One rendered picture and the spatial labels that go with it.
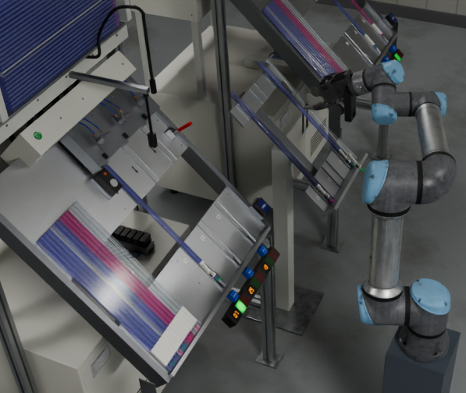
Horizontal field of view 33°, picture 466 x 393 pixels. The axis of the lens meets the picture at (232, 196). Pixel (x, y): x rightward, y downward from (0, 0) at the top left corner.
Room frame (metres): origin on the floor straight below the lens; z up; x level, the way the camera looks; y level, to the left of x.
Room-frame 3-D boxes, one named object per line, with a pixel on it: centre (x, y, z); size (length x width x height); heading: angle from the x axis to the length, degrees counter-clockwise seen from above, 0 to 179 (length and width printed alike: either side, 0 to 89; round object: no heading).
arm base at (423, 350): (1.55, -0.55, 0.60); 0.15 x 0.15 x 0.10
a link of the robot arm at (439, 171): (1.78, -0.58, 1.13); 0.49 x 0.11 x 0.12; 172
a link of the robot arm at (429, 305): (1.55, -0.54, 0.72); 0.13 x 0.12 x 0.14; 82
